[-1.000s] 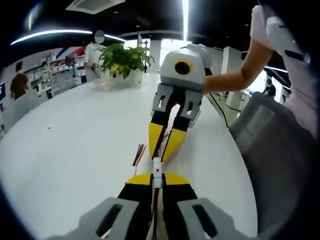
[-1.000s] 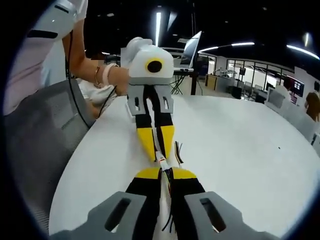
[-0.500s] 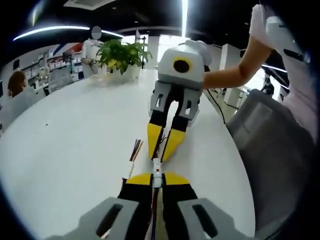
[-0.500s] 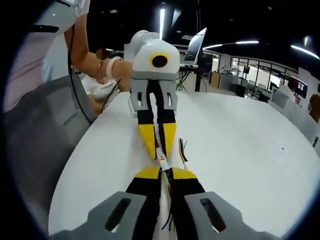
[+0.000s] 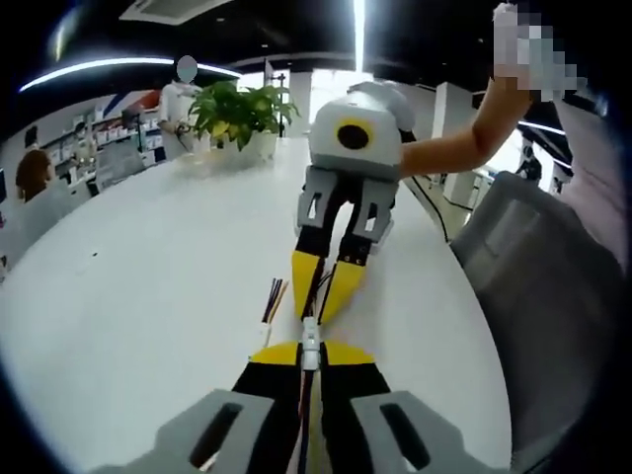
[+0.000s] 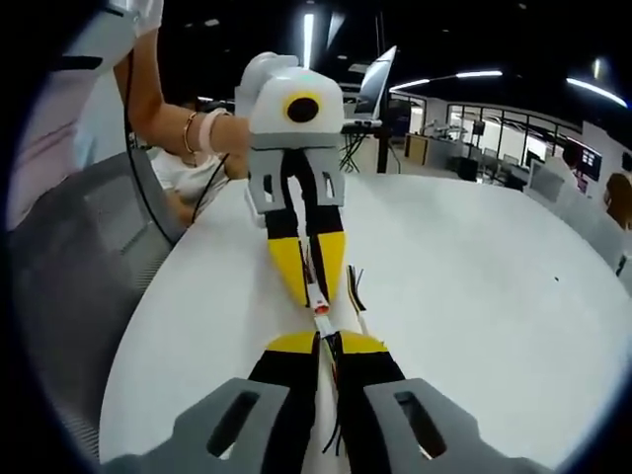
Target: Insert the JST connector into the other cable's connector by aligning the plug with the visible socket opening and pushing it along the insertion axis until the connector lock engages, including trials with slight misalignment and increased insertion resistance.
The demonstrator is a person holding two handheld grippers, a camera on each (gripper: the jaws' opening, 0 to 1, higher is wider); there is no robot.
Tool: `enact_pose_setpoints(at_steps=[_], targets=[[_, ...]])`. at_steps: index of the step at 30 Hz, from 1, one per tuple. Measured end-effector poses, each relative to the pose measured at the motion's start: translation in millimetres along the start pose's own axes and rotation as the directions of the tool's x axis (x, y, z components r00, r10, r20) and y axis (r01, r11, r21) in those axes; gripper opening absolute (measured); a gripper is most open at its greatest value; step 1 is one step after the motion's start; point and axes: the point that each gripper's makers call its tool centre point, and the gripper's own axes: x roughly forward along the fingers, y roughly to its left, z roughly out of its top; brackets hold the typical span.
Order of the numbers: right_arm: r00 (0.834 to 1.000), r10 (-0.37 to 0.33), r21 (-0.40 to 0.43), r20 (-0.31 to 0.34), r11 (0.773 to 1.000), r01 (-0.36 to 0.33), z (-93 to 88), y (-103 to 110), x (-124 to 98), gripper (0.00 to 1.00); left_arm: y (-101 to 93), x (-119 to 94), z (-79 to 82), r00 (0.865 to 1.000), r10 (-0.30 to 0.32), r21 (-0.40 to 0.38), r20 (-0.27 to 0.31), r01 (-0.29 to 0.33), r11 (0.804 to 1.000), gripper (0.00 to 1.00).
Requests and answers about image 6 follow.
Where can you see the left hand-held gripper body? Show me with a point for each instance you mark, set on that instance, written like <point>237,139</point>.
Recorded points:
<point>291,99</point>

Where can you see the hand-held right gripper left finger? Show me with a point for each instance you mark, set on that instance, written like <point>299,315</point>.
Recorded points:
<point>276,395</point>

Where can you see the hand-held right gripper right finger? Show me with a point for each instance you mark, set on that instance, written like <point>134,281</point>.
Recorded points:
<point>375,395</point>

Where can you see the narrow ceiling light strip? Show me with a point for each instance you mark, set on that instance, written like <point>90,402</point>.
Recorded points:
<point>308,39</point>

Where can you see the pink wristband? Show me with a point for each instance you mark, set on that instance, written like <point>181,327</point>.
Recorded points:
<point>213,131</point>

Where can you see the open silver laptop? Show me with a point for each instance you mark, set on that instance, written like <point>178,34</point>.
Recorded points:
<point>377,84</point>

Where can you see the person's white trousers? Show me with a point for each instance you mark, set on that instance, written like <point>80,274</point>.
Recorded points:
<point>185,180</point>

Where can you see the wooden cabinet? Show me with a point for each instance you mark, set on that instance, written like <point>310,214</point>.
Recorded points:
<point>416,147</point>

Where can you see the short ceiling light strip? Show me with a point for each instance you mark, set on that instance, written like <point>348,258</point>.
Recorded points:
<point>444,79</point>

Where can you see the white chest-worn device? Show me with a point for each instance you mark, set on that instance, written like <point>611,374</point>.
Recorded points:
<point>113,34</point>

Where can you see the white-backed office chair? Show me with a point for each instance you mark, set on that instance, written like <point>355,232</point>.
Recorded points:
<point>545,181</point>

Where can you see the red-lit monitor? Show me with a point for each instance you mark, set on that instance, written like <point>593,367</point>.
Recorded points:
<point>591,164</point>

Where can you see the long curved ceiling light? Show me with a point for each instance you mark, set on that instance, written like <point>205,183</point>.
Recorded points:
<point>597,90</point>

